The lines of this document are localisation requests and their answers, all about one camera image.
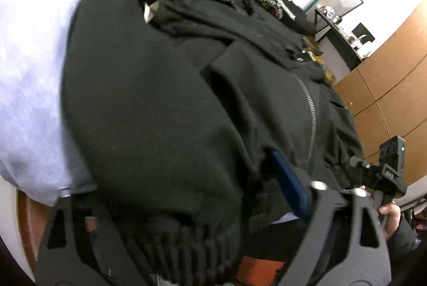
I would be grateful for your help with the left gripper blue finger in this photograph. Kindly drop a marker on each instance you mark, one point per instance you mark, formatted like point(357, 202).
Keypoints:
point(294, 188)

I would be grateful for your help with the black zip jacket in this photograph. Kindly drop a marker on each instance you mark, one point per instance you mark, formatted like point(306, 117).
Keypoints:
point(176, 106)

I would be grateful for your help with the person's right hand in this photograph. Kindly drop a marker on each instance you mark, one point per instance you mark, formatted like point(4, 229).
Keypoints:
point(393, 215)

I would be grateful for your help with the wooden wardrobe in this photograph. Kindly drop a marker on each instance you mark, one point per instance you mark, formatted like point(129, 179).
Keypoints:
point(386, 94)

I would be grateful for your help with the black desk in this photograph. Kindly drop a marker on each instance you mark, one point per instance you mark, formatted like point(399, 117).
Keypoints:
point(338, 40)

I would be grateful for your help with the black monitor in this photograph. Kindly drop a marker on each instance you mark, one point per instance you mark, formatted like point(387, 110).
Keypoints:
point(362, 33)

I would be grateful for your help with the light blue bed sheet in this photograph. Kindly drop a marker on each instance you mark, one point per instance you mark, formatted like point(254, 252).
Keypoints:
point(37, 154)

